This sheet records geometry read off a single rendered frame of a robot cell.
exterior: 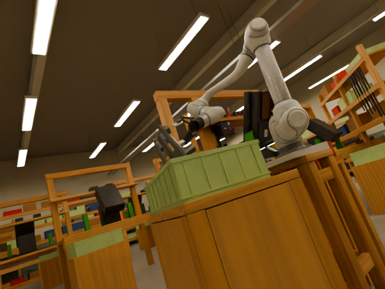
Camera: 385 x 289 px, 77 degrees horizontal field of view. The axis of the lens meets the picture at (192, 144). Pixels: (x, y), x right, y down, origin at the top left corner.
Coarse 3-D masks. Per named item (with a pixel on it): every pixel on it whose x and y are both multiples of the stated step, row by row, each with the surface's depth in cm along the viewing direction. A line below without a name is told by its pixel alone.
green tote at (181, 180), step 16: (240, 144) 102; (256, 144) 105; (176, 160) 90; (192, 160) 93; (208, 160) 95; (224, 160) 97; (240, 160) 100; (256, 160) 102; (160, 176) 106; (176, 176) 88; (192, 176) 91; (208, 176) 92; (224, 176) 95; (240, 176) 97; (256, 176) 99; (160, 192) 111; (176, 192) 90; (192, 192) 88; (208, 192) 90; (160, 208) 115
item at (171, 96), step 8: (160, 96) 242; (168, 96) 246; (176, 96) 251; (184, 96) 257; (192, 96) 262; (200, 96) 268; (216, 96) 280; (224, 96) 287; (232, 96) 294; (240, 96) 302
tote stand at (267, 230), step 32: (224, 192) 86; (256, 192) 96; (288, 192) 95; (160, 224) 115; (192, 224) 79; (224, 224) 82; (256, 224) 86; (288, 224) 91; (320, 224) 95; (160, 256) 129; (192, 256) 81; (224, 256) 79; (256, 256) 82; (288, 256) 86; (320, 256) 90; (192, 288) 88; (224, 288) 75; (256, 288) 79; (288, 288) 82; (320, 288) 86
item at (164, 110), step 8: (160, 104) 238; (160, 112) 240; (168, 112) 239; (168, 120) 236; (208, 128) 256; (176, 136) 234; (200, 136) 256; (208, 136) 253; (168, 144) 234; (208, 144) 249; (216, 144) 254
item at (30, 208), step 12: (24, 204) 688; (48, 204) 722; (60, 204) 733; (72, 204) 749; (12, 216) 654; (60, 216) 724; (72, 216) 739; (12, 228) 653; (36, 228) 674; (72, 228) 730; (12, 240) 642; (36, 240) 673; (48, 240) 679; (0, 252) 617; (12, 252) 627; (24, 264) 631; (24, 276) 630; (36, 276) 645; (12, 288) 602
